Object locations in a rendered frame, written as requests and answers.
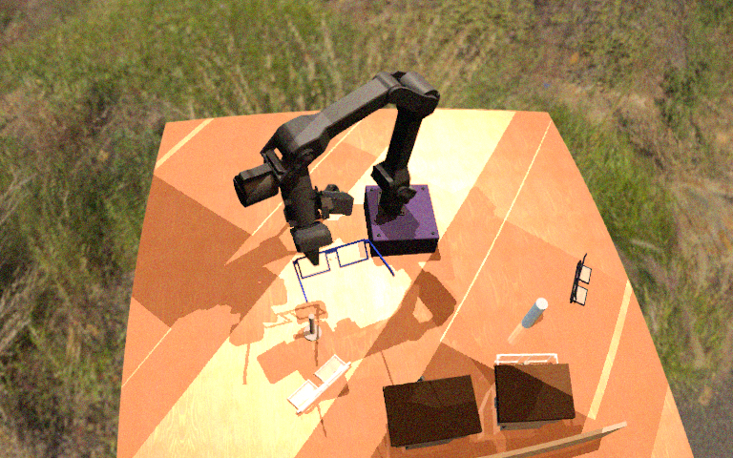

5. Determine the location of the tan flat panel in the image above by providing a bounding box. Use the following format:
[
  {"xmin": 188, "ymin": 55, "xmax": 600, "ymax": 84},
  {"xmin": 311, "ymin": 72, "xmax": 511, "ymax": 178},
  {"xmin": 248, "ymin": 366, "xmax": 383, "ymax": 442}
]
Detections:
[{"xmin": 477, "ymin": 421, "xmax": 627, "ymax": 458}]

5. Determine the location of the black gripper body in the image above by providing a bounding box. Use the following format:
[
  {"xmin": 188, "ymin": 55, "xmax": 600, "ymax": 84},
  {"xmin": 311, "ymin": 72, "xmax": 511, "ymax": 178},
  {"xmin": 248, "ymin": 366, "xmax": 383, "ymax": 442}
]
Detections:
[{"xmin": 281, "ymin": 184, "xmax": 333, "ymax": 254}]

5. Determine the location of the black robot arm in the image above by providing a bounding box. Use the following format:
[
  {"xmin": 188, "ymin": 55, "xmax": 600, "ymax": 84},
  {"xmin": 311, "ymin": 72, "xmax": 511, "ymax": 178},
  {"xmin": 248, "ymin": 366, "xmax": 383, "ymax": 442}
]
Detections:
[{"xmin": 233, "ymin": 70, "xmax": 440, "ymax": 220}]

